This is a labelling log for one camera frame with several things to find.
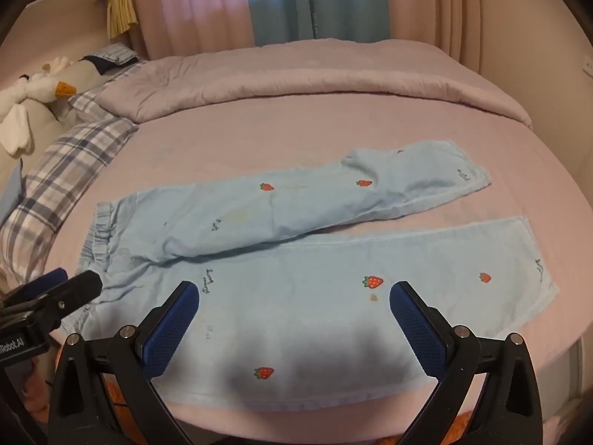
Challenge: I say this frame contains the pink curtain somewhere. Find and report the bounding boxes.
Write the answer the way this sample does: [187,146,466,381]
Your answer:
[125,0,255,61]

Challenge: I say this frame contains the blue striped pillow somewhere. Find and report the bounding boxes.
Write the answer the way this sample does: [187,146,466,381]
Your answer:
[81,42,142,75]

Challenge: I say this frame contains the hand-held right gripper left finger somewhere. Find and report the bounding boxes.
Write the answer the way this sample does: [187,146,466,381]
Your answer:
[47,280,201,445]

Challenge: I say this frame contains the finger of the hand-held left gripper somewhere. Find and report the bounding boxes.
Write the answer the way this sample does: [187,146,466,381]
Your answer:
[28,270,104,331]
[0,267,68,309]

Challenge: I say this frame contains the pink-grey quilt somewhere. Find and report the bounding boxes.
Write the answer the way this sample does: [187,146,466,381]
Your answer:
[95,39,533,131]

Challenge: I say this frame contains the plaid pillow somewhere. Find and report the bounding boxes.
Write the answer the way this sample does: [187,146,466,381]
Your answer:
[0,116,140,283]
[69,60,149,121]

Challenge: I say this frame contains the orange fluffy rug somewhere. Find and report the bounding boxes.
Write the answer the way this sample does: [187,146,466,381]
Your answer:
[103,375,483,441]

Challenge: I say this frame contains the white goose plush toy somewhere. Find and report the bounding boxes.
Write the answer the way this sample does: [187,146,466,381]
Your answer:
[0,56,109,156]

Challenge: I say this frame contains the light blue strawberry print pants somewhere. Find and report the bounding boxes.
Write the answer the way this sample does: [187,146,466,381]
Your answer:
[79,139,560,412]

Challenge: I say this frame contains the beige curtain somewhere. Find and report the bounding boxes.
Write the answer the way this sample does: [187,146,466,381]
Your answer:
[384,0,494,72]

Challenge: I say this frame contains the yellow hanging cloth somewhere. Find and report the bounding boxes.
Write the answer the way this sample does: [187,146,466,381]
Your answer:
[106,0,139,39]

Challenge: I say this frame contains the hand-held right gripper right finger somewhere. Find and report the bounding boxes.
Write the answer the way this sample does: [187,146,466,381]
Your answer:
[389,280,544,445]

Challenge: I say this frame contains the blue cloth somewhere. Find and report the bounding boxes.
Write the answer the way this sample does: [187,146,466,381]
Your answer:
[0,160,25,229]

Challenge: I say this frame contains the blue curtain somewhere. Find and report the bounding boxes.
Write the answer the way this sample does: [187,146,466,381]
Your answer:
[243,0,391,47]

